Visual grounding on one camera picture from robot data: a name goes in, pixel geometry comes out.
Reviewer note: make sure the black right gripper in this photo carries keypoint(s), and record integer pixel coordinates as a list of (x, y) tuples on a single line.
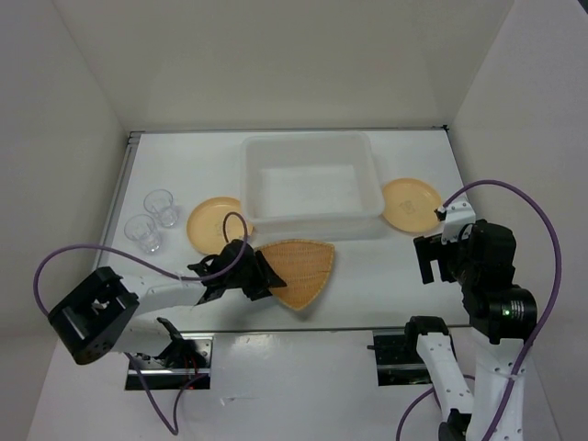
[(430, 246)]

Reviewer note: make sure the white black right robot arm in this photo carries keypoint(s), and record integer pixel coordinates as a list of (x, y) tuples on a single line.
[(502, 316)]

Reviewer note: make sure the clear glass cup rear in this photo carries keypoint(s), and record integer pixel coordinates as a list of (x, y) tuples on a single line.
[(160, 204)]

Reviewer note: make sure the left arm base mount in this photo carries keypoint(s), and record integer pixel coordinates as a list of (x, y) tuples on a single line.
[(173, 373)]

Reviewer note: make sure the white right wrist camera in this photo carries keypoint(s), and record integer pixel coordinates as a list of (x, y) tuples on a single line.
[(456, 218)]

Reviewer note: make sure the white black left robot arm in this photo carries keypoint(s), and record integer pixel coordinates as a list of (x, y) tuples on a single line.
[(92, 317)]

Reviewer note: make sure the clear glass cup front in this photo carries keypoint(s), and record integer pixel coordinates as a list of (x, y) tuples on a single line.
[(142, 231)]

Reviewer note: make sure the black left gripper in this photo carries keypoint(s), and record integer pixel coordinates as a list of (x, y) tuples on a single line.
[(265, 277)]

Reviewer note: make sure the yellow plate with bear print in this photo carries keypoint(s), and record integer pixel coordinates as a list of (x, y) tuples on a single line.
[(410, 205)]

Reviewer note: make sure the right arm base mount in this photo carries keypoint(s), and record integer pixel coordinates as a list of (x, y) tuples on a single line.
[(397, 361)]

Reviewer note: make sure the translucent white plastic bin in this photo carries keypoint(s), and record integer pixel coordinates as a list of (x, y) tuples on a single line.
[(321, 186)]

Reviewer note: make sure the woven bamboo triangular tray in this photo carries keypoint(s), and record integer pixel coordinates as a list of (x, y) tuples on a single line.
[(304, 265)]

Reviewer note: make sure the clear glass cup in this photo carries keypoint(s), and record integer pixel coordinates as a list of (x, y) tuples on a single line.
[(160, 204), (142, 231)]

